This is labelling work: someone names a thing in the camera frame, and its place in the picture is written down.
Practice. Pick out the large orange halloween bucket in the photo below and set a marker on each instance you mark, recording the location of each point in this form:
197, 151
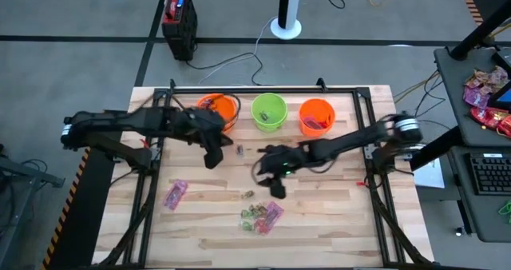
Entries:
228, 110

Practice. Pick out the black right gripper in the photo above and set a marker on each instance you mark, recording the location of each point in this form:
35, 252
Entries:
285, 158

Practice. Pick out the gold pink wrapper pile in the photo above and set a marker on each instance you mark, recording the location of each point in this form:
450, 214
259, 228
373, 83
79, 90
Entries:
489, 78

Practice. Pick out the small brown green candy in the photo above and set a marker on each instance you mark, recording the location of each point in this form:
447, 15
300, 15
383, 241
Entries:
247, 194

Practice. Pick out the black plate with hazard stripes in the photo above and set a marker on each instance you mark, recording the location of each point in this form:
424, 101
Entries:
88, 206

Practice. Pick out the red candy pile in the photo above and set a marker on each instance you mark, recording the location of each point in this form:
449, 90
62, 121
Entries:
491, 118

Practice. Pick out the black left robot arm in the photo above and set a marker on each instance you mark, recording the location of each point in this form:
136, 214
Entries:
120, 120

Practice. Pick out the grey keyboard shelf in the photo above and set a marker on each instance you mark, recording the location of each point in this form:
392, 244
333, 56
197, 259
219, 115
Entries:
479, 218

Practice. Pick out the small orange halloween bucket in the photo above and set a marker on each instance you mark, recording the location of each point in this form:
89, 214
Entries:
319, 106

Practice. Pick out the black tablet with blue screen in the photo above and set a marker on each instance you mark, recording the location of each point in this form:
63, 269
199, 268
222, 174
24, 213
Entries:
504, 98

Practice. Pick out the red white printed candy packet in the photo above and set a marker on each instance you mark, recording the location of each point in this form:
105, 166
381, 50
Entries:
207, 103

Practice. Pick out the black aluminium table frame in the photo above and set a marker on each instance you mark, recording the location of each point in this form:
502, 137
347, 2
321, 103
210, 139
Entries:
259, 90

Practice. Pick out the green halloween bucket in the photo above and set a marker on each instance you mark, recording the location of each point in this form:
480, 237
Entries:
275, 102

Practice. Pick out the red pink candy packet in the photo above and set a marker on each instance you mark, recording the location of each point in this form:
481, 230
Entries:
314, 123

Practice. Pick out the dark metal stand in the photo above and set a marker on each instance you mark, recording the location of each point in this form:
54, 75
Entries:
24, 170

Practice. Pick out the black red power station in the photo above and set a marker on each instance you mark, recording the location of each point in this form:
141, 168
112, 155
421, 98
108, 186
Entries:
179, 18

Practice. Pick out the black slanted pole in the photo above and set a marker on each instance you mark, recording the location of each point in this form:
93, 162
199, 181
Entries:
479, 32

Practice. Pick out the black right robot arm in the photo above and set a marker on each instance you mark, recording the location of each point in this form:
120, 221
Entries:
351, 140

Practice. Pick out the white pole with round base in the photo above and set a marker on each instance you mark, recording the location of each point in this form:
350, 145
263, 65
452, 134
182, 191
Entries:
286, 27

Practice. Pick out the small white caster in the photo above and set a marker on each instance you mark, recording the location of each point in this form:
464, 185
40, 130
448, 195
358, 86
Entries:
459, 232

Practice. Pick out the purple candy packet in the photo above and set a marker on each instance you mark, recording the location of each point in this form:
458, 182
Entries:
475, 97

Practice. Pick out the white paper sheet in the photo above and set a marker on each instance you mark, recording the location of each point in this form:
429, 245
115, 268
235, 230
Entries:
431, 176

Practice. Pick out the grey desk top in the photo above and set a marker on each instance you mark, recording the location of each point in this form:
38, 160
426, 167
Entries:
451, 102

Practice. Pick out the black keyboard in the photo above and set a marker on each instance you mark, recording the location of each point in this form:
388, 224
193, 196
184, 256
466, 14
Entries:
491, 174

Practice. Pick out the black device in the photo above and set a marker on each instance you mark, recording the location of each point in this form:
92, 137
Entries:
505, 58

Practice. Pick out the black slanted desk leg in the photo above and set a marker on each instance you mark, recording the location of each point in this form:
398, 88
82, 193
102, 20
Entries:
435, 148

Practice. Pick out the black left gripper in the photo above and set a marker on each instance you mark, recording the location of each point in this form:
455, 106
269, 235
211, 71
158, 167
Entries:
203, 126

